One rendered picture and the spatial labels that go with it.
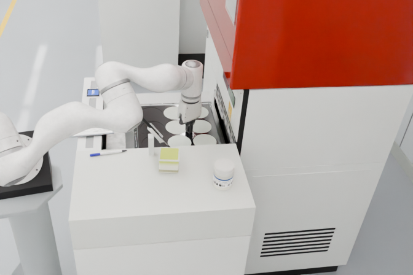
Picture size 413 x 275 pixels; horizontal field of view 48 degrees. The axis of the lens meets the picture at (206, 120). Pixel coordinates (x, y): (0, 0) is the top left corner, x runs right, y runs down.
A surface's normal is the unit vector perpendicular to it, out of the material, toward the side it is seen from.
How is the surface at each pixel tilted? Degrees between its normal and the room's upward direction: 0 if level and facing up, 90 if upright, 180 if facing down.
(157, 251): 90
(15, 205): 0
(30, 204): 0
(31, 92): 0
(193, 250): 90
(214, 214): 90
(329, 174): 90
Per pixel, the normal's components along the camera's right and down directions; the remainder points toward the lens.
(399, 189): 0.07, -0.80
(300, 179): 0.15, 0.59
